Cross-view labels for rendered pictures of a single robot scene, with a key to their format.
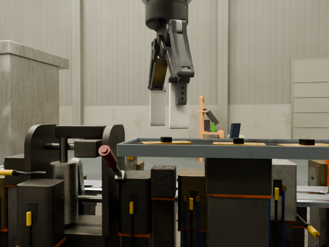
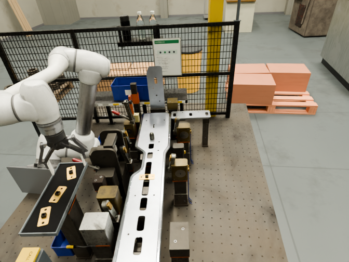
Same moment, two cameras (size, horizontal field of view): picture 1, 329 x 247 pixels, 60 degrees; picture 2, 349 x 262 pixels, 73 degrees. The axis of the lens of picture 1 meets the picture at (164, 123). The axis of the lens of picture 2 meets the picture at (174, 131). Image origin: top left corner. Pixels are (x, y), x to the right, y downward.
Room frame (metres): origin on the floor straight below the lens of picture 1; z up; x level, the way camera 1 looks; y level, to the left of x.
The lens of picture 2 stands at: (0.92, -0.83, 1.93)
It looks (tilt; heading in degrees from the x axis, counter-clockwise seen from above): 36 degrees down; 85
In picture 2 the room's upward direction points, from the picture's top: 3 degrees counter-clockwise
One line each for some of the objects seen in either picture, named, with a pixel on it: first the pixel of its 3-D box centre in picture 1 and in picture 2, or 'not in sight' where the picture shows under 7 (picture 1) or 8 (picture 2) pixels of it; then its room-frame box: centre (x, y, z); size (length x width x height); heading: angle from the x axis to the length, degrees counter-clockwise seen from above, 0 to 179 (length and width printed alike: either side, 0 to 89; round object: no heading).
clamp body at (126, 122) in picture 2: not in sight; (131, 142); (0.71, 0.55, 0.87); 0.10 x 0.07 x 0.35; 173
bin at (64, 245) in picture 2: not in sight; (66, 241); (0.37, -0.09, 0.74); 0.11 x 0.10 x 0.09; 83
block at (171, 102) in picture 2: not in sight; (173, 119); (1.05, 0.79, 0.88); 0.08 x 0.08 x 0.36; 83
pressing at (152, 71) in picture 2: not in sight; (156, 88); (0.93, 0.79, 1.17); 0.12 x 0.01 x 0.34; 173
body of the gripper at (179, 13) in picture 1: (166, 30); (56, 139); (0.50, 0.00, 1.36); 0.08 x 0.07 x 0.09; 15
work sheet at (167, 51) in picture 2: not in sight; (167, 57); (1.06, 1.07, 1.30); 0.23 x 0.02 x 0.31; 173
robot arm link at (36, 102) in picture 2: not in sight; (36, 101); (0.49, -0.01, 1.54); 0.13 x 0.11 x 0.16; 9
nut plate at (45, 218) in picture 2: (306, 142); (43, 215); (0.45, -0.23, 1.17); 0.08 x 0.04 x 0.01; 99
